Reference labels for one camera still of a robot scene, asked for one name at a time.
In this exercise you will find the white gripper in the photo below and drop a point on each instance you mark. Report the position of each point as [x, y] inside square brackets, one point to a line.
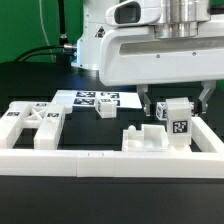
[134, 56]

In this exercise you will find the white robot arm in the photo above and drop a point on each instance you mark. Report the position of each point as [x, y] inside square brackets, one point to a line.
[179, 19]

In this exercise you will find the white chair seat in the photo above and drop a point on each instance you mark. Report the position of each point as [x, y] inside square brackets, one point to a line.
[151, 138]

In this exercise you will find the white tagged cube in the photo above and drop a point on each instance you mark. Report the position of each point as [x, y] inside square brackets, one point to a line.
[193, 110]
[161, 111]

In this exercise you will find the white chair back frame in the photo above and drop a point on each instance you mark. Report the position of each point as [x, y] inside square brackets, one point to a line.
[47, 118]

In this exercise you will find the white tagged cube right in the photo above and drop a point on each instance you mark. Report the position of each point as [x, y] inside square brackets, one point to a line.
[193, 110]

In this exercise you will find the white tagged cube left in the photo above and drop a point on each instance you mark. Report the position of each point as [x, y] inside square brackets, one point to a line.
[161, 111]

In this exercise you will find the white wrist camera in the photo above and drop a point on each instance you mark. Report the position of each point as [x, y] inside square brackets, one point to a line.
[133, 13]

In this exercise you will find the white U-shaped obstacle fence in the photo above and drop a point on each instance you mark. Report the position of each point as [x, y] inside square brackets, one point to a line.
[207, 162]

